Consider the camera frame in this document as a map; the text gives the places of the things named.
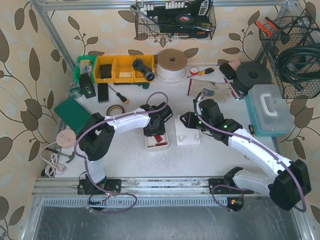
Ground white parts tray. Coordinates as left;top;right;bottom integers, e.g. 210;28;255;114
144;133;169;152

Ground black pipe fitting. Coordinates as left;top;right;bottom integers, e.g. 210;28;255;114
132;59;155;82

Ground red large spring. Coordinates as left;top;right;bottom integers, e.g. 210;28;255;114
154;135;163;146

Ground black yellow handled screwdriver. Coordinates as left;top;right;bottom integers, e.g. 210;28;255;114
108;85;129;104

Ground round beige power socket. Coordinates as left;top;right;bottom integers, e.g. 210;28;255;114
56;128;76;149

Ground black sanding block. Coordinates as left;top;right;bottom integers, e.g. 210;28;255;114
219;63;237;80

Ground hammer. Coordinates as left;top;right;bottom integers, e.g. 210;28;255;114
45;147;75;164

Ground yellow storage bin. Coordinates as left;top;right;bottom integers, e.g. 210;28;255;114
93;54;155;84

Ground white peg base plate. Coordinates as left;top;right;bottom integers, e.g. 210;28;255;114
174;115;201;146

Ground yellow black small screwdriver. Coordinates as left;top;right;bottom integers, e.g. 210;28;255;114
197;67;215;76

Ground black rubber disc spool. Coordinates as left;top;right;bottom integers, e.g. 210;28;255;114
233;61;272;94

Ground clear glass jar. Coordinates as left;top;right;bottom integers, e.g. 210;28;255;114
69;82;83;99

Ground red handled tool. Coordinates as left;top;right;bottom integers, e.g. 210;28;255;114
222;77;246;101

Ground black wire basket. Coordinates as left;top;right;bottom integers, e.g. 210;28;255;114
130;0;216;42
259;15;320;99

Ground white coiled cord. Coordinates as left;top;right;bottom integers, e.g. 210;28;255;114
39;142;67;178

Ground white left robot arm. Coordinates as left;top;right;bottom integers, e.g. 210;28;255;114
74;102;173;185

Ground black electrical tape roll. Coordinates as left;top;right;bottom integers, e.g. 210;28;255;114
174;14;195;25

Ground green storage bin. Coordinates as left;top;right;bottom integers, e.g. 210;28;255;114
73;55;97;83

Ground brown tape roll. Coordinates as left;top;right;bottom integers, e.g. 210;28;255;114
106;104;125;116

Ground orange handled pliers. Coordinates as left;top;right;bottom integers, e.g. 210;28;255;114
254;16;280;38

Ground clear teal toolbox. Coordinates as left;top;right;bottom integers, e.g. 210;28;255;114
245;84;295;137

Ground white cable spool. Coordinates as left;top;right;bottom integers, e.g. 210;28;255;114
156;48;187;84

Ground black box in bin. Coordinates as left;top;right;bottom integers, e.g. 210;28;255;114
99;64;112;79

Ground black coiled hose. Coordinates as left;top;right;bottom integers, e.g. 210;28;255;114
276;43;320;85

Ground beige work glove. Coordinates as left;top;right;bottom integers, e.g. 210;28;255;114
187;78;232;103

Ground red white tape roll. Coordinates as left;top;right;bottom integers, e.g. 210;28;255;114
189;66;199;76

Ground black aluminium extrusion profile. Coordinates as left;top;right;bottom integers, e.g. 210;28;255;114
97;83;109;104

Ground small black screwdriver right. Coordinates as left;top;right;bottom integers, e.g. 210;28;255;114
248;124;255;136

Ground black green battery box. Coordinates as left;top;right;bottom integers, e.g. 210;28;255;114
79;73;96;99

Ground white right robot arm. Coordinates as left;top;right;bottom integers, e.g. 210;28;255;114
179;98;312;212

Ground black wire basket right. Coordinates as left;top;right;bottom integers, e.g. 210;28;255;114
259;15;320;99

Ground black wire basket centre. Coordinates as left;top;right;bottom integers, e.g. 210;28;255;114
130;0;216;42

